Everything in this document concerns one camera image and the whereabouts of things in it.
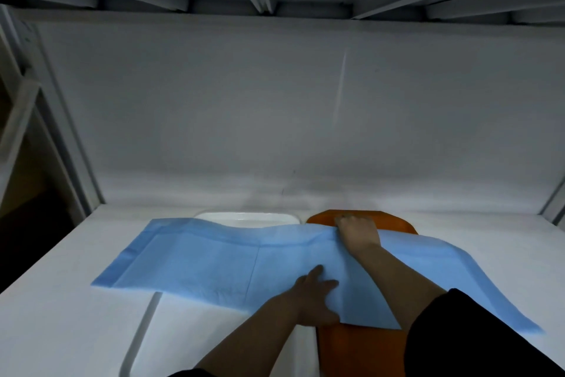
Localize person's left forearm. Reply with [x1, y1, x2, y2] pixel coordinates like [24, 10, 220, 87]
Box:
[193, 294, 306, 377]

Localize orange plastic tray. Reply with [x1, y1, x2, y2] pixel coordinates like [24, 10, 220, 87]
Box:
[305, 209, 419, 377]

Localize person's left hand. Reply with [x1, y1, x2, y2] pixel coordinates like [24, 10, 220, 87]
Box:
[282, 264, 342, 328]

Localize person's right forearm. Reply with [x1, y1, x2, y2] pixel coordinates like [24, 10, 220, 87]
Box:
[354, 243, 447, 334]

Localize white plastic tray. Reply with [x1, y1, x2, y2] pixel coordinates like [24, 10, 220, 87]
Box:
[118, 212, 321, 377]

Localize black left sleeve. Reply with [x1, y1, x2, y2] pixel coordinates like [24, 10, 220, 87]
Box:
[167, 368, 218, 377]

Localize black sleeve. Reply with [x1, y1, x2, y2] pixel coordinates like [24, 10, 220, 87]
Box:
[403, 288, 565, 377]
[167, 368, 218, 377]

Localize white metal corner post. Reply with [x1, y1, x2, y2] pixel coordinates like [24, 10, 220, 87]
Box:
[538, 177, 565, 232]

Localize blue disposable sheet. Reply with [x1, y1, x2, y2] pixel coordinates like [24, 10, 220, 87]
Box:
[90, 217, 544, 335]

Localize black right sleeve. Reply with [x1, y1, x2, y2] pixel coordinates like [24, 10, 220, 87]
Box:
[403, 288, 565, 377]

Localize white metal side frame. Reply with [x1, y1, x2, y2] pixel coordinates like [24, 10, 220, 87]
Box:
[0, 4, 107, 224]

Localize person's right hand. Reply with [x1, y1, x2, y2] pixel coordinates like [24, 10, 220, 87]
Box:
[334, 215, 382, 258]

